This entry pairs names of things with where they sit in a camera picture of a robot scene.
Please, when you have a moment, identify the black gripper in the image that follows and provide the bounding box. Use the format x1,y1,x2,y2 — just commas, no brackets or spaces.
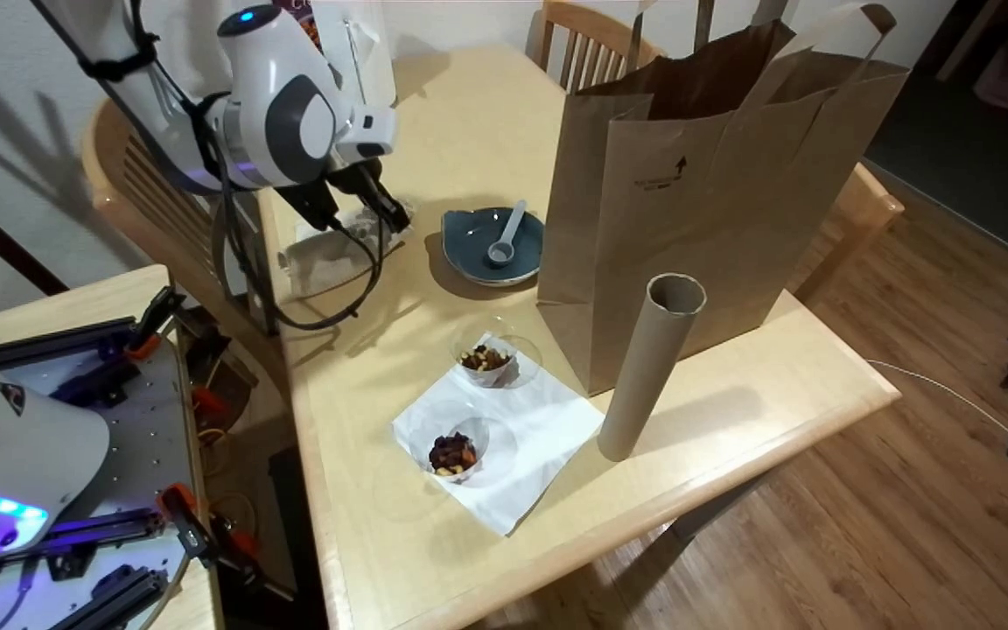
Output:
280,162,409,229

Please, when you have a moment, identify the beige ribbed cloth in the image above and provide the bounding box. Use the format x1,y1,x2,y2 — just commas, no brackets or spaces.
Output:
276,219,403,302

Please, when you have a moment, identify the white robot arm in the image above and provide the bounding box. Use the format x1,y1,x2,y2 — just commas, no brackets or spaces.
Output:
33,0,409,229

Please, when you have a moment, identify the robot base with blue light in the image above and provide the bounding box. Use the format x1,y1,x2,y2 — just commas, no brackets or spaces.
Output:
0,373,111,558

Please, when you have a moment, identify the wooden chair beside robot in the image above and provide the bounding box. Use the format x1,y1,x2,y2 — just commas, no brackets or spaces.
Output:
80,100,280,358

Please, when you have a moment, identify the blue ceramic bowl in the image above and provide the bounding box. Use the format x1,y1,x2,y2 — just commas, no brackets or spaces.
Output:
440,205,544,287

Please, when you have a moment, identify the white plastic spoon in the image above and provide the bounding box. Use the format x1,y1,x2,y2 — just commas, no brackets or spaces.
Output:
486,204,530,267

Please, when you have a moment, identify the clear cup with snacks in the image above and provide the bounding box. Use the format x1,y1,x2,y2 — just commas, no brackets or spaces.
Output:
459,331,538,389
425,416,515,484

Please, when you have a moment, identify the wooden chair behind table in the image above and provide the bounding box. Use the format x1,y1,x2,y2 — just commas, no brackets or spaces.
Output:
534,0,660,89

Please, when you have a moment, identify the orange black clamp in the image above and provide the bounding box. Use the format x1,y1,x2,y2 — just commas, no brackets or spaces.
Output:
159,486,259,574

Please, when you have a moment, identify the cardboard tube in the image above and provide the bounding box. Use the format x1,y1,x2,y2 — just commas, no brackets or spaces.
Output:
599,273,707,463

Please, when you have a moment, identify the brown paper bag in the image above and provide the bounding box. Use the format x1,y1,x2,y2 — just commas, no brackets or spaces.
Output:
537,0,906,392

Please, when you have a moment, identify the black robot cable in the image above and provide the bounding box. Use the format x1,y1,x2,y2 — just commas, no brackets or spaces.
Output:
182,84,394,336

